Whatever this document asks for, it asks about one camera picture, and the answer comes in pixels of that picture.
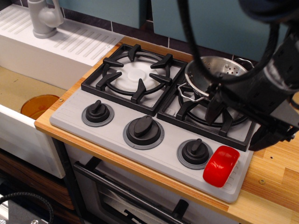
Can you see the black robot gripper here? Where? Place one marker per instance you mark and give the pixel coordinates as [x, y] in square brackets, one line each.
[263, 98]

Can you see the steel colander bowl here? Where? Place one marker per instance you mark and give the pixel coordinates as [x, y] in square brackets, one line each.
[214, 64]

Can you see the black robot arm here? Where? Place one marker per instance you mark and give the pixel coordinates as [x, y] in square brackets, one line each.
[283, 18]

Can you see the black right burner grate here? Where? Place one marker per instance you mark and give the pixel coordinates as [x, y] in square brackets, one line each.
[230, 128]

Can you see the black burner grate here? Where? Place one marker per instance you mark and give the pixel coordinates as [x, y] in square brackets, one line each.
[135, 78]
[230, 128]

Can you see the red and white toy sushi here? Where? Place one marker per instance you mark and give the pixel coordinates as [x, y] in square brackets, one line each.
[220, 166]

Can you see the black right stove knob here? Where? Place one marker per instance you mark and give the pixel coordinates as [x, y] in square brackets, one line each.
[194, 154]

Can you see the black stove knob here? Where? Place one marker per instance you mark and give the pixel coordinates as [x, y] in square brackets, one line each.
[143, 133]
[194, 154]
[97, 114]

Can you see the grey toy stove top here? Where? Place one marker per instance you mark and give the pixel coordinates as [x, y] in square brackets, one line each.
[162, 158]

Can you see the black middle stove knob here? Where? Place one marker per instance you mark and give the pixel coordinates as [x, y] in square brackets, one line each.
[143, 133]

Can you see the black left burner grate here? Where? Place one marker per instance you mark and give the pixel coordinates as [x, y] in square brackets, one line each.
[135, 78]

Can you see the black left stove knob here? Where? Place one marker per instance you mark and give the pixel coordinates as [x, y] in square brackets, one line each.
[97, 114]

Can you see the teal box left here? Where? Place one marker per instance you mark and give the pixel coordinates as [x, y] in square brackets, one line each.
[131, 13]

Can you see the toy oven door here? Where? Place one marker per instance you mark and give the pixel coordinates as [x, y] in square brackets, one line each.
[120, 197]

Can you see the orange plastic plate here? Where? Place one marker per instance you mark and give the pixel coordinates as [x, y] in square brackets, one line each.
[36, 106]

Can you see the white toy sink unit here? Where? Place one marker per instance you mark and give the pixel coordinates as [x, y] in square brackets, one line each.
[31, 67]

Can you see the grey toy faucet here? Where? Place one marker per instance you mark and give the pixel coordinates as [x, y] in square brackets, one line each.
[45, 20]

